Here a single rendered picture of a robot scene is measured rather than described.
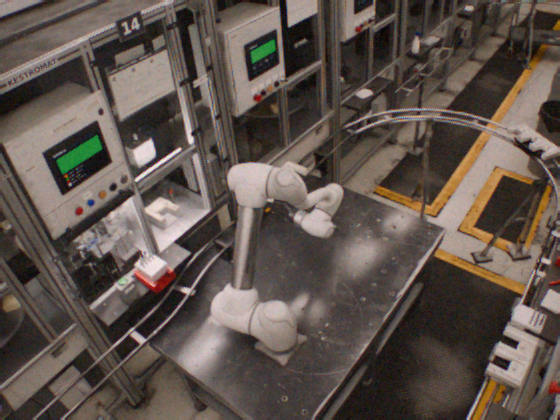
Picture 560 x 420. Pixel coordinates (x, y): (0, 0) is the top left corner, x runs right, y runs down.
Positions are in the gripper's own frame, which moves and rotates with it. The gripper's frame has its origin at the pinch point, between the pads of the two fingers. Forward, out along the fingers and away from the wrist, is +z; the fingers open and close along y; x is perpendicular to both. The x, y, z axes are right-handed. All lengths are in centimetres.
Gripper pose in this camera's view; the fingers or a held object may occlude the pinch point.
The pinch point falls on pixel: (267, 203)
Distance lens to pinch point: 256.4
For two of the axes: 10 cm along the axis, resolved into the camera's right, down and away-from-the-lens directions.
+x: -6.1, 5.7, -5.6
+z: -7.9, -3.6, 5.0
